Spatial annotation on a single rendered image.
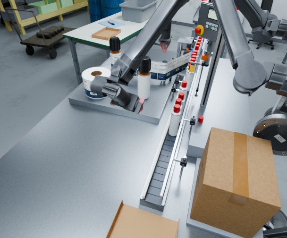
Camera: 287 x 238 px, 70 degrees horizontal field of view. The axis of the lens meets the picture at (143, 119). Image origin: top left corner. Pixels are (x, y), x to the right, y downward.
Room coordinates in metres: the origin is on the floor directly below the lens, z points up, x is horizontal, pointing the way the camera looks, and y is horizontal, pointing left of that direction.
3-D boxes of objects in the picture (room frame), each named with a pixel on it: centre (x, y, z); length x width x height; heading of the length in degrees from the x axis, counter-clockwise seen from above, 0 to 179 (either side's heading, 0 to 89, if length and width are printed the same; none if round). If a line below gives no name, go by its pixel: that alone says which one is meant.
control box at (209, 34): (1.29, -0.40, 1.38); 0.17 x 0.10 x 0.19; 38
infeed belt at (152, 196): (1.21, -0.29, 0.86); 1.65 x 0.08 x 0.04; 163
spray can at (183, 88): (1.10, -0.25, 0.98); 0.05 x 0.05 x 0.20
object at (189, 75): (1.32, -0.32, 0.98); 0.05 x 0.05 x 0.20
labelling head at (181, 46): (1.65, -0.33, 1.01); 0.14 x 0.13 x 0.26; 163
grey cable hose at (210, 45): (1.34, -0.43, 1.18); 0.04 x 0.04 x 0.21
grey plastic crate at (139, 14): (3.55, 0.10, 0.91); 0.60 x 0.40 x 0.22; 155
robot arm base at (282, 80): (0.50, -0.39, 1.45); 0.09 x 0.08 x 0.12; 152
